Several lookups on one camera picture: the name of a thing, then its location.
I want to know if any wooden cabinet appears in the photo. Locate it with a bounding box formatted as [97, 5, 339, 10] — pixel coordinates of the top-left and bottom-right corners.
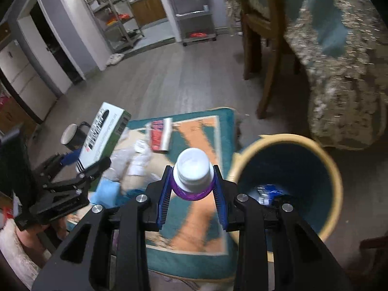
[130, 0, 169, 28]

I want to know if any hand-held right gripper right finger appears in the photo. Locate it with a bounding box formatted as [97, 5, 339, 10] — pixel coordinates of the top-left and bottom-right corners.
[211, 165, 354, 291]

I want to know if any printed teal and orange mat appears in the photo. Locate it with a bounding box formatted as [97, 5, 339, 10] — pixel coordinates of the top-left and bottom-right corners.
[67, 107, 241, 280]

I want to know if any person's left hand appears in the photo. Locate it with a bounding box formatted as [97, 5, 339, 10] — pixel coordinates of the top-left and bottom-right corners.
[16, 218, 70, 259]

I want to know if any blue wrapper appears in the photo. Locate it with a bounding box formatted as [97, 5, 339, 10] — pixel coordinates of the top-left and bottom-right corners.
[256, 185, 284, 204]

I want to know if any grey metal shelf rack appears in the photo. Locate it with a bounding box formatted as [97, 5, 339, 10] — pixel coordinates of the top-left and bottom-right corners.
[82, 0, 145, 54]

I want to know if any patterned tablecloth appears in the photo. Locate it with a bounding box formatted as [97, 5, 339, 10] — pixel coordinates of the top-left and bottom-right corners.
[224, 0, 388, 151]

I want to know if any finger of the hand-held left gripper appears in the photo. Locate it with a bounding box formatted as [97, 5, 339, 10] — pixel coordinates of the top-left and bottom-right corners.
[77, 157, 112, 189]
[36, 152, 81, 186]

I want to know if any blue blister pack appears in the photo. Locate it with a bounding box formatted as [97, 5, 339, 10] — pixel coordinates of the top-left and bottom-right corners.
[90, 178, 122, 206]

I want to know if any green and white carton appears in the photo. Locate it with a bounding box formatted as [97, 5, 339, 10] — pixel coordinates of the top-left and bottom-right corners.
[75, 102, 131, 175]

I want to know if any dark wooden chair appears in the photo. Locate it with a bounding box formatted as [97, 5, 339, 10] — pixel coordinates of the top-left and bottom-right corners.
[358, 236, 388, 281]

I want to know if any person's left forearm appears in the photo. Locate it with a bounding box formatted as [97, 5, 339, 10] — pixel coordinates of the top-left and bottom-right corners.
[0, 218, 46, 290]

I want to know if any black mug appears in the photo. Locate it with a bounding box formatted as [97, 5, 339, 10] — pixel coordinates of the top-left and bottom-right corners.
[61, 121, 91, 153]

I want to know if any large crumpled white tissue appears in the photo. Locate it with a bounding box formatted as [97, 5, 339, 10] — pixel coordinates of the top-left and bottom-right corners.
[120, 139, 156, 179]

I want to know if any pair of white slippers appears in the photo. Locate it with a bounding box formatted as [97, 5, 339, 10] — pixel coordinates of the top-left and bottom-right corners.
[105, 53, 125, 66]

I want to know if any blue bin with cream rim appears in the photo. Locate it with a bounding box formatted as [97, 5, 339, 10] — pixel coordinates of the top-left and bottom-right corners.
[227, 134, 343, 244]

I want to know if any red and white packet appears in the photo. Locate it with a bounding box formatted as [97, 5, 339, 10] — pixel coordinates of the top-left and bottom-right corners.
[150, 118, 173, 153]

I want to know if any white bottle with purple label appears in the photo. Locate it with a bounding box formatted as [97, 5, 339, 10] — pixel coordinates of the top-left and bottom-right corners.
[171, 147, 214, 201]

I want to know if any grey rolling cart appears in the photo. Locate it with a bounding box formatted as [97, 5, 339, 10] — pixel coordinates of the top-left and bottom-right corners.
[162, 0, 218, 48]

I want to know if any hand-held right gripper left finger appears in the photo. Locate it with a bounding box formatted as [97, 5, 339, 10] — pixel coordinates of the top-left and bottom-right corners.
[32, 165, 178, 291]

